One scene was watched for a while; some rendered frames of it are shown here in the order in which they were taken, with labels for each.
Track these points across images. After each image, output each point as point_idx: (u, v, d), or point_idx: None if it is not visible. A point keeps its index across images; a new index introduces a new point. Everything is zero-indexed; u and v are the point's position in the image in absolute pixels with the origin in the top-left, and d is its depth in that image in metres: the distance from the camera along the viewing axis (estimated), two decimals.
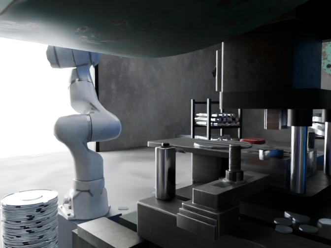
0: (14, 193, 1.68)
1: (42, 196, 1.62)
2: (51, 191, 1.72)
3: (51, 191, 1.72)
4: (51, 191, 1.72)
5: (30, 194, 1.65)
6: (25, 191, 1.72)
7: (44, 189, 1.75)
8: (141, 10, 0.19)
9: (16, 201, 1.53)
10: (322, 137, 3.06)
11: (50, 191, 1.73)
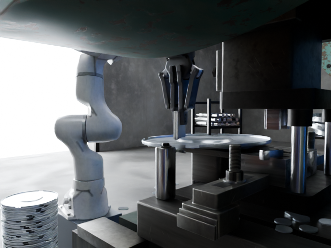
0: (269, 140, 0.63)
1: (181, 140, 0.64)
2: (191, 147, 0.53)
3: (193, 147, 0.53)
4: (192, 147, 0.53)
5: (222, 139, 0.63)
6: None
7: (229, 146, 0.52)
8: (141, 10, 0.19)
9: None
10: (322, 137, 3.06)
11: (196, 147, 0.53)
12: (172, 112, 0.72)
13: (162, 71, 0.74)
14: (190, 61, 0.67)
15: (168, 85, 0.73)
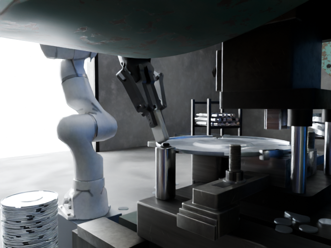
0: (212, 137, 0.76)
1: (246, 145, 0.57)
2: None
3: None
4: None
5: (231, 139, 0.66)
6: (236, 138, 0.74)
7: (274, 140, 0.68)
8: (141, 10, 0.19)
9: (181, 144, 0.62)
10: (322, 137, 3.06)
11: None
12: (149, 112, 0.62)
13: (122, 69, 0.62)
14: (152, 66, 0.69)
15: (132, 85, 0.62)
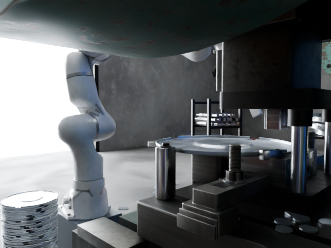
0: None
1: (218, 139, 0.68)
2: None
3: None
4: None
5: (201, 142, 0.61)
6: None
7: (160, 141, 0.67)
8: (141, 10, 0.19)
9: (265, 147, 0.57)
10: (322, 137, 3.06)
11: None
12: None
13: None
14: None
15: None
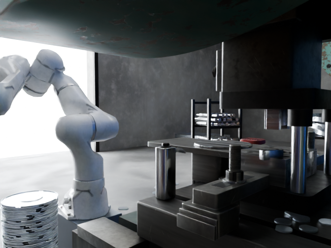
0: None
1: None
2: None
3: None
4: None
5: None
6: None
7: None
8: (141, 10, 0.19)
9: None
10: (322, 137, 3.06)
11: None
12: None
13: None
14: None
15: None
